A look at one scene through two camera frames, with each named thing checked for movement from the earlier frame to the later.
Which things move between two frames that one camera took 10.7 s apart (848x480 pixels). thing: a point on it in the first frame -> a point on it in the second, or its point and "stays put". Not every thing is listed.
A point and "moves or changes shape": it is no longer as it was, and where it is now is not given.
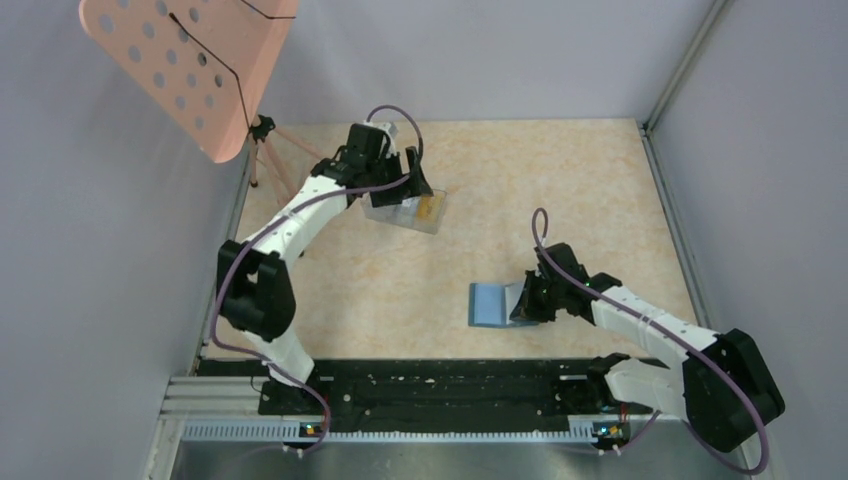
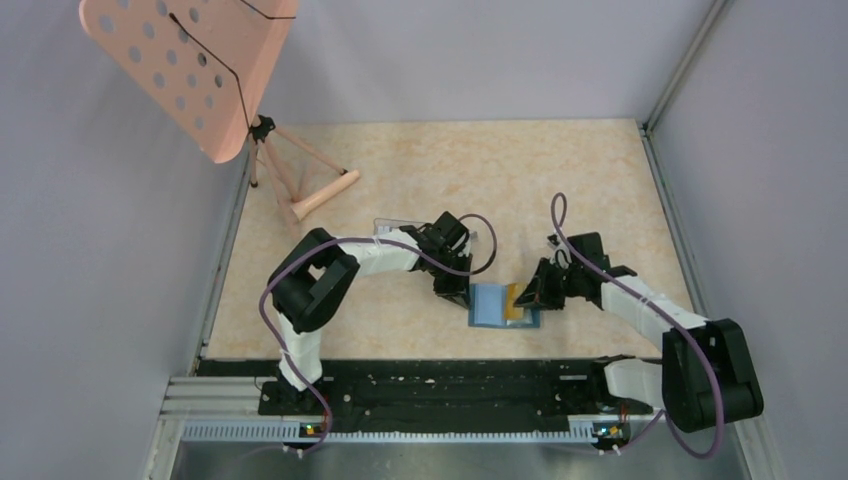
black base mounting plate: [433, 393] stays put
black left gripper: [395, 195] -> [456, 290]
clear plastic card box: [421, 213] moves or changes shape
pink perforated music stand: [198, 65] stays put
